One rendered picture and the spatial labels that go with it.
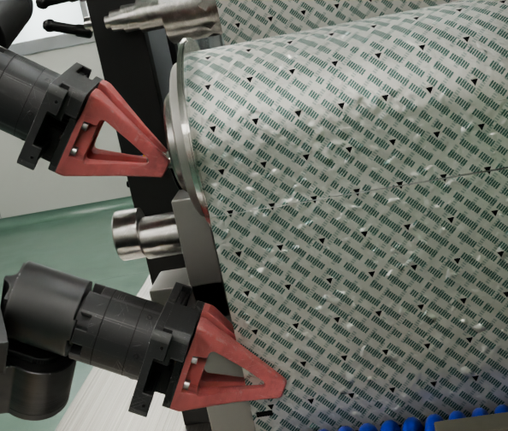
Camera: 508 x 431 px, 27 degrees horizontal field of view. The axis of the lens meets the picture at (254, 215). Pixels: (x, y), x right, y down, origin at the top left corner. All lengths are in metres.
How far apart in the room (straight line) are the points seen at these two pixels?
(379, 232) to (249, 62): 0.15
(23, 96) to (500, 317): 0.37
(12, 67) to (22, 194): 6.00
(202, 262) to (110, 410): 0.47
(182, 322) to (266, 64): 0.19
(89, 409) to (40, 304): 0.54
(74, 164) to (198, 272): 0.13
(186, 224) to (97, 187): 5.84
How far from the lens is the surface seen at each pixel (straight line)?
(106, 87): 0.82
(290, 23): 0.95
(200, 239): 0.82
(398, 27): 0.75
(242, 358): 0.76
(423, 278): 0.75
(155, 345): 0.72
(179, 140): 0.74
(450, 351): 0.77
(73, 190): 6.70
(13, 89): 0.80
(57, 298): 0.76
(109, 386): 1.33
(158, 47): 1.15
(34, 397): 0.82
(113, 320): 0.75
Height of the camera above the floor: 1.38
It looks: 14 degrees down
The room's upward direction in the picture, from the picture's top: 12 degrees counter-clockwise
